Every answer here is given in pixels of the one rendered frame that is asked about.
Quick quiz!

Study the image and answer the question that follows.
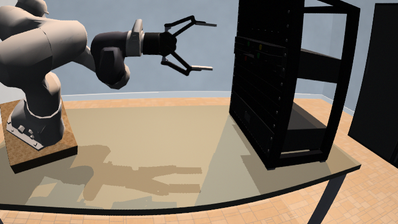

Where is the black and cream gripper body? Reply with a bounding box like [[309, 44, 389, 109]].
[[142, 31, 177, 57]]

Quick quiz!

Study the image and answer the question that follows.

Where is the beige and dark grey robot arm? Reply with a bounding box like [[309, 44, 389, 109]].
[[0, 0, 144, 151]]

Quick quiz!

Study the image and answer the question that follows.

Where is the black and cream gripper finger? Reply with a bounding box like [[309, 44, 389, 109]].
[[161, 46, 213, 76], [164, 16, 217, 42]]

